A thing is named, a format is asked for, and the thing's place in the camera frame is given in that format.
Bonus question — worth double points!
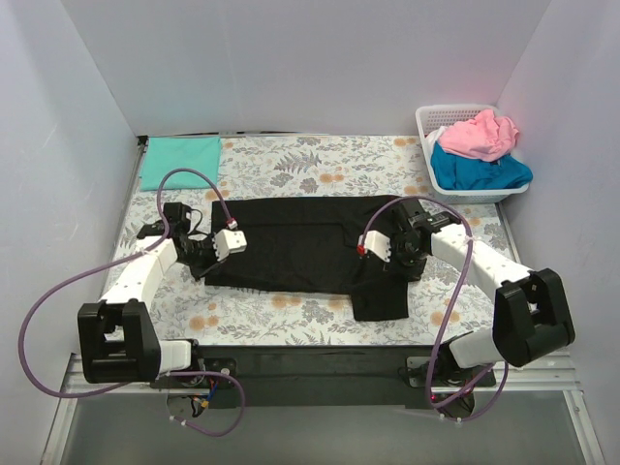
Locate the black t shirt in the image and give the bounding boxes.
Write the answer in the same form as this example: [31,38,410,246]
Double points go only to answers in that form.
[204,196,410,322]

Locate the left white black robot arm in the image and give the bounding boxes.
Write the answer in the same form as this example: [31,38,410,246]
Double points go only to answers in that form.
[77,202,247,388]

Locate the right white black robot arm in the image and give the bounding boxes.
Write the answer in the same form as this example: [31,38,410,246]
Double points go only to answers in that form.
[390,199,575,386]

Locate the floral table cloth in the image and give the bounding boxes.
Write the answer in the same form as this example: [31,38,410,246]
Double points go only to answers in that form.
[151,136,493,345]

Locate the blue t shirt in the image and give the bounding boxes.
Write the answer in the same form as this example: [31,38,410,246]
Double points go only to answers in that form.
[431,143,533,191]

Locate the white garment in basket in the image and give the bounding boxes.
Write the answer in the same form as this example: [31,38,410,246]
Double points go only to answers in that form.
[425,126,447,154]

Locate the folded teal t shirt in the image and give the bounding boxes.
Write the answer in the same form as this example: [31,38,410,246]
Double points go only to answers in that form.
[139,137,222,192]

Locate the white plastic basket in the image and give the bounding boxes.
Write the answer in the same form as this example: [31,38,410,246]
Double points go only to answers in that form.
[416,104,534,203]

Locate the pink t shirt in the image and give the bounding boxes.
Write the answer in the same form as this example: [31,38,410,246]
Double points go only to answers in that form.
[438,108,519,163]

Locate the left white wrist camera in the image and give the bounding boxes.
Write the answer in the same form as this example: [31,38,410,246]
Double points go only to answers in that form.
[213,219,247,262]

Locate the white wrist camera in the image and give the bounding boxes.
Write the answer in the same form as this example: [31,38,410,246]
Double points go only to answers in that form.
[213,219,247,262]
[356,231,391,264]

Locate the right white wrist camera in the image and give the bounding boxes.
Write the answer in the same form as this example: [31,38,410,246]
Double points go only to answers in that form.
[356,231,391,264]

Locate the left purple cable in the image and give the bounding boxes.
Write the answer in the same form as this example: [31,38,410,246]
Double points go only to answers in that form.
[17,168,246,436]

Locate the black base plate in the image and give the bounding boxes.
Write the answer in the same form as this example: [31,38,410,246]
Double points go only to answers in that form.
[149,344,497,411]

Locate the aluminium frame rail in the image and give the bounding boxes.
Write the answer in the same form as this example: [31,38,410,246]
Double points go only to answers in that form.
[43,346,605,464]

